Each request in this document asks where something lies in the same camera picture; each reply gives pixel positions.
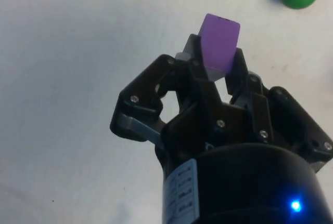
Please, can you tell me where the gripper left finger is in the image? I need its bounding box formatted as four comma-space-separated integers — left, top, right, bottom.
109, 33, 235, 152

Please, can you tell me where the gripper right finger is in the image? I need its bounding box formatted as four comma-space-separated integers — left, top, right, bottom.
224, 48, 333, 174

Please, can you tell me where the purple triangular block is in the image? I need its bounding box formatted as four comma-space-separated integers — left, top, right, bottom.
198, 13, 241, 82

